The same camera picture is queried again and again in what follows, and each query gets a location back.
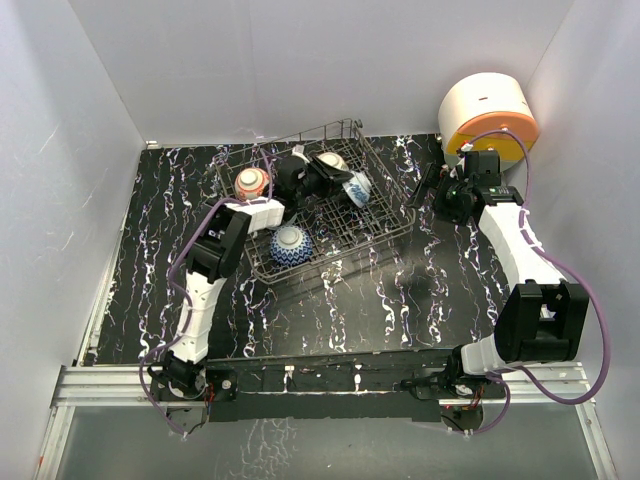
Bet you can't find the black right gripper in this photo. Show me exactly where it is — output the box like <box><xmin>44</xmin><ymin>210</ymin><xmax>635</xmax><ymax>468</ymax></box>
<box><xmin>406</xmin><ymin>164</ymin><xmax>472</xmax><ymax>226</ymax></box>

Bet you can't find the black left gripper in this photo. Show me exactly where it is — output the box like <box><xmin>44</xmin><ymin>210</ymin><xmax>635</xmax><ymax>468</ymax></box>
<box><xmin>293</xmin><ymin>158</ymin><xmax>352</xmax><ymax>202</ymax></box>

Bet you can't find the yellow flower pattern bowl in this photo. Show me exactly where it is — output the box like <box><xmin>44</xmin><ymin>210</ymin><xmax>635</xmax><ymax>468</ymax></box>
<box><xmin>315</xmin><ymin>152</ymin><xmax>349</xmax><ymax>175</ymax></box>

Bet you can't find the blue rose pattern bowl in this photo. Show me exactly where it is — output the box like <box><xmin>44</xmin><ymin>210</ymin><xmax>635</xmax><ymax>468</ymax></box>
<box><xmin>342</xmin><ymin>171</ymin><xmax>372</xmax><ymax>208</ymax></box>

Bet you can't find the red diamond pattern bowl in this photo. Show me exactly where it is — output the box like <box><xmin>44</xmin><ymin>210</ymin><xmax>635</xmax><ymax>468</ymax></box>
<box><xmin>270</xmin><ymin>226</ymin><xmax>313</xmax><ymax>267</ymax></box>

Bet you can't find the orange leaf pattern bowl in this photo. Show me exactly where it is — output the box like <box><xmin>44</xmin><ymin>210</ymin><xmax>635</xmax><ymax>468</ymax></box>
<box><xmin>234</xmin><ymin>167</ymin><xmax>270</xmax><ymax>201</ymax></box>

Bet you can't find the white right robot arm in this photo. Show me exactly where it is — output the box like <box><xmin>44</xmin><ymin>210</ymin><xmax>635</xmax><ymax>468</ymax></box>
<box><xmin>400</xmin><ymin>150</ymin><xmax>589</xmax><ymax>397</ymax></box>

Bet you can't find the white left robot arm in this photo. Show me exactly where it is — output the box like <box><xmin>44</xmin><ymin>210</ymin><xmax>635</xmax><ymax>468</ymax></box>
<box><xmin>147</xmin><ymin>153</ymin><xmax>355</xmax><ymax>399</ymax></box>

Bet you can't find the round drawer cabinet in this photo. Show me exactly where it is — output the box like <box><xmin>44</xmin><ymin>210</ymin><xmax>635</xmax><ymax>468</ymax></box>
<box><xmin>438</xmin><ymin>72</ymin><xmax>539</xmax><ymax>170</ymax></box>

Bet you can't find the grey wire dish rack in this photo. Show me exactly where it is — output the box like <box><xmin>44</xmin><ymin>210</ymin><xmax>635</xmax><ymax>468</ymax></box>
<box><xmin>214</xmin><ymin>118</ymin><xmax>415</xmax><ymax>284</ymax></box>

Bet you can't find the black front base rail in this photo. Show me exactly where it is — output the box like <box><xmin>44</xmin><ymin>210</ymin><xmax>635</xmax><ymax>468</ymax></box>
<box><xmin>206</xmin><ymin>349</ymin><xmax>505</xmax><ymax>422</ymax></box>

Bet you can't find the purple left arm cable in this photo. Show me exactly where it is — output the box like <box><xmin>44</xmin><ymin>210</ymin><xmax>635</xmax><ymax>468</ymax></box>
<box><xmin>137</xmin><ymin>144</ymin><xmax>281</xmax><ymax>436</ymax></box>

